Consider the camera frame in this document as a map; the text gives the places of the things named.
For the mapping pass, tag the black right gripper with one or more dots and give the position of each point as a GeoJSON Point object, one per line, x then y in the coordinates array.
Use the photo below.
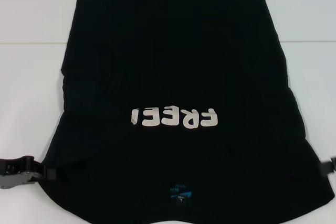
{"type": "Point", "coordinates": [334, 165]}

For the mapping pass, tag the black shirt with white print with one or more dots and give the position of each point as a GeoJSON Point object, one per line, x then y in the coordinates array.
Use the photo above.
{"type": "Point", "coordinates": [168, 51]}

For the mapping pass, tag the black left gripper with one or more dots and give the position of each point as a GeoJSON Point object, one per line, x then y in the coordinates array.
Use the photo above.
{"type": "Point", "coordinates": [18, 171]}

